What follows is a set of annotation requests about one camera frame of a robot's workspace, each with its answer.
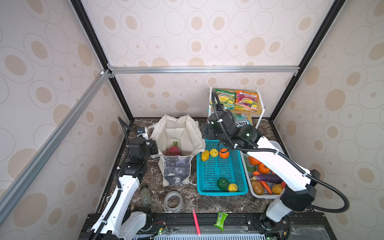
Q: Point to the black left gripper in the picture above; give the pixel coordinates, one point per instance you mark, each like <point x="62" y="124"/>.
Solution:
<point x="152" y="144"/>

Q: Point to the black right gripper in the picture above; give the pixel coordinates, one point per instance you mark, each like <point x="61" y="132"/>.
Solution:
<point x="209" y="134"/>

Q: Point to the pink dragon fruit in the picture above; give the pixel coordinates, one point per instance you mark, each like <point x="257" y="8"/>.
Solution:
<point x="174" y="150"/>

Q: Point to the green yellow snack bag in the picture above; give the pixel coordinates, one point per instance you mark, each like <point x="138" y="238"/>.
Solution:
<point x="227" y="98"/>

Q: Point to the white canvas grocery bag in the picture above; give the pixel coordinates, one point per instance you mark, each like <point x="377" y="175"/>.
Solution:
<point x="178" y="141"/>

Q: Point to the pink orange snack bag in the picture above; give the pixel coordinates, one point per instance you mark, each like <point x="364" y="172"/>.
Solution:
<point x="246" y="101"/>

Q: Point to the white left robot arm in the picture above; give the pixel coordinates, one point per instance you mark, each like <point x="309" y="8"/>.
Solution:
<point x="113" y="224"/>

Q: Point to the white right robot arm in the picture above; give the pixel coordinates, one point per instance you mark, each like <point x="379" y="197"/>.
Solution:
<point x="299" y="192"/>

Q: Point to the green Fox's candy bag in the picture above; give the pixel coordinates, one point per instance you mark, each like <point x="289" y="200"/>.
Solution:
<point x="242" y="119"/>

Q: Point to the small yellow pear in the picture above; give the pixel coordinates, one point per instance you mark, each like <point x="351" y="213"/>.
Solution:
<point x="214" y="153"/>

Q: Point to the orange fruit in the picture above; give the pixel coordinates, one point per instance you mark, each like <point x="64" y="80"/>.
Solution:
<point x="224" y="153"/>

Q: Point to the wrinkled yellow lemon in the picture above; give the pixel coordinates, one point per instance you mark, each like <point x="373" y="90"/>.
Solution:
<point x="205" y="155"/>

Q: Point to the small glass spice jar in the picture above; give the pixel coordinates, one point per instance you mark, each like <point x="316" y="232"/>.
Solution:
<point x="146" y="196"/>

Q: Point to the teal plastic basket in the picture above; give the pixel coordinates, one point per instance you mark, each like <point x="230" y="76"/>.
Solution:
<point x="215" y="168"/>

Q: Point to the white wooden two-tier shelf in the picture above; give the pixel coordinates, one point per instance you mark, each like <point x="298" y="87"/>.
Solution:
<point x="258" y="102"/>

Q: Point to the orange tomato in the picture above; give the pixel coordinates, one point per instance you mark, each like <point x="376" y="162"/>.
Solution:
<point x="253" y="161"/>

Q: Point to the green bell pepper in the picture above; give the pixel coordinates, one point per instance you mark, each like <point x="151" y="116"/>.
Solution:
<point x="223" y="184"/>

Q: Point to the orange carrot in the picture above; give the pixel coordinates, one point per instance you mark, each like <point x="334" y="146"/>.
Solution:
<point x="264" y="184"/>

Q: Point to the small yellow fruit front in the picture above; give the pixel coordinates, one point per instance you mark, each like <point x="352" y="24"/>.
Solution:
<point x="233" y="188"/>

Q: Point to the clear tape roll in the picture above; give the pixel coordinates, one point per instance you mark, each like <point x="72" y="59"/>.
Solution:
<point x="173" y="202"/>

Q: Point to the small orange pumpkin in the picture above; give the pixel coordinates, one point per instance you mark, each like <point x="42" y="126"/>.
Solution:
<point x="263" y="169"/>

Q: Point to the white plastic basket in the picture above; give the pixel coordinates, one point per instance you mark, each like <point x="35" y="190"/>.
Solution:
<point x="249" y="169"/>

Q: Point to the brown potato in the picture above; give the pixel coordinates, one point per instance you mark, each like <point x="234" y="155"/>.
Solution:
<point x="257" y="187"/>

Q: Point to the purple eggplant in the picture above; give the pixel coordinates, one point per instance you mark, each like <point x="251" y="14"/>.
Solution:
<point x="270" y="178"/>

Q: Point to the yellow orange mango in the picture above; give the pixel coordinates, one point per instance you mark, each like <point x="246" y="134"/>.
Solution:
<point x="277" y="189"/>

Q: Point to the green wrapped snack packet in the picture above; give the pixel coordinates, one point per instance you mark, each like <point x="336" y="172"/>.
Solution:
<point x="221" y="217"/>

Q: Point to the pink pen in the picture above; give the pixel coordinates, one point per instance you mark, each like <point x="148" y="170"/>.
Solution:
<point x="196" y="222"/>

